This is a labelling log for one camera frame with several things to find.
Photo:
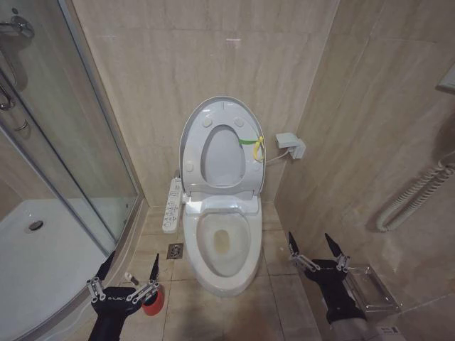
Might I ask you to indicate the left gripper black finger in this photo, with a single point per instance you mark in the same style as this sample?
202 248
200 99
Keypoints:
155 271
104 270

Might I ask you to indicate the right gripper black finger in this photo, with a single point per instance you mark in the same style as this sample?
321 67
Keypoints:
334 247
293 247

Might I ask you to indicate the white toilet bowl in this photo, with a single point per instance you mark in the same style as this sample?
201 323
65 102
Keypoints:
220 284

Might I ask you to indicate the white toilet lid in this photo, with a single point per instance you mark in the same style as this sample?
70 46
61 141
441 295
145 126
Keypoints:
222 156

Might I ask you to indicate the white toilet seat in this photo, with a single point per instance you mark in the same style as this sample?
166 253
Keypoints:
193 149

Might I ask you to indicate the metal floor drain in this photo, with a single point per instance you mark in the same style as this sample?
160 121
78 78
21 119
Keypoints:
175 251

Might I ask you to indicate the clear acrylic box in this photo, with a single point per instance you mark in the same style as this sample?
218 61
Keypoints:
373 291

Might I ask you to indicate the white shower tray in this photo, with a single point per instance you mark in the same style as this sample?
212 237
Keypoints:
42 263

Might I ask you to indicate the white bidet control panel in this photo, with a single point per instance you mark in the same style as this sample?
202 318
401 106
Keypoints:
172 209

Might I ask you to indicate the white printed label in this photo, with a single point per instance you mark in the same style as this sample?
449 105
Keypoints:
389 334

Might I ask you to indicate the round shower drain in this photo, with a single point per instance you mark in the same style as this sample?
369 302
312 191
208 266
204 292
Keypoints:
36 225

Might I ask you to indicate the yellow loop tie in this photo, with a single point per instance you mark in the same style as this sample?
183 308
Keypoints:
258 145

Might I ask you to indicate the chrome shower faucet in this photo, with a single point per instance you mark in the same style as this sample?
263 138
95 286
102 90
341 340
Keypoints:
17 26

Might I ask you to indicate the white wall socket box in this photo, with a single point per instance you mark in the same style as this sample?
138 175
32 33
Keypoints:
288 142

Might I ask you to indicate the glass shower enclosure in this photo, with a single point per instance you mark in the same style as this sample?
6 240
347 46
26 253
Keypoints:
71 124

